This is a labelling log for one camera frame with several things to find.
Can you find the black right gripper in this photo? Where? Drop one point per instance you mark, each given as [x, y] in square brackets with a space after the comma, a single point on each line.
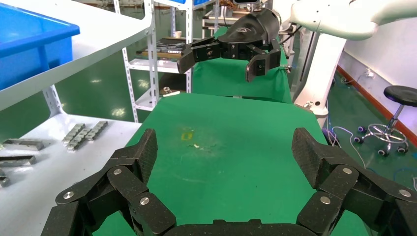
[247, 31]

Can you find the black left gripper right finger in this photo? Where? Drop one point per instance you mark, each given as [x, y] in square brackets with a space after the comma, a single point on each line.
[338, 182]

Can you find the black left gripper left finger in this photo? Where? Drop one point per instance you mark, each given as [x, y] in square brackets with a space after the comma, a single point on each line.
[127, 182]

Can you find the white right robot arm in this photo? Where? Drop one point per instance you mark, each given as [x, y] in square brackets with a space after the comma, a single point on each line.
[342, 19]

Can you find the dark metal parts pile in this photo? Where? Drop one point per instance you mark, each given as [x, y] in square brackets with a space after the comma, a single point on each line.
[163, 49]

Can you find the green table cloth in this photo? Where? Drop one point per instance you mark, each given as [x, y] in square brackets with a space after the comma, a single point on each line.
[224, 81]
[228, 146]

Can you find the white slotted storage rack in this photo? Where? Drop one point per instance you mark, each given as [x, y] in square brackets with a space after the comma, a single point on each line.
[189, 32]

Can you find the white paper cup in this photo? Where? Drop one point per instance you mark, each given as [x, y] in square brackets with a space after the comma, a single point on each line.
[177, 34]

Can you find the small blue storage bin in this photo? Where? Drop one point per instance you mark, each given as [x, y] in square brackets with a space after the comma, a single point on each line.
[203, 2]
[176, 1]

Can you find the white robot torso column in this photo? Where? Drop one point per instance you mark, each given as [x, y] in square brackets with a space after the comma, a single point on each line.
[321, 71]

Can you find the black round swivel stool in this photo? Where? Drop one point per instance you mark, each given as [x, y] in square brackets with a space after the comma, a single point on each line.
[402, 95]

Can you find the white metal shelf rack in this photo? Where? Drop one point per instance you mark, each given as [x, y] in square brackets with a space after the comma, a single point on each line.
[107, 29]

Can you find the blue plastic bin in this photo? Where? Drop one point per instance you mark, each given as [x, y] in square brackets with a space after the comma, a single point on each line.
[32, 42]

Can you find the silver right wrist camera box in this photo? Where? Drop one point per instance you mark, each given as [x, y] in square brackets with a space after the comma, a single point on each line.
[247, 1]

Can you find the white wall socket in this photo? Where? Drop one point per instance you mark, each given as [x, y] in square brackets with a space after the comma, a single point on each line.
[369, 73]

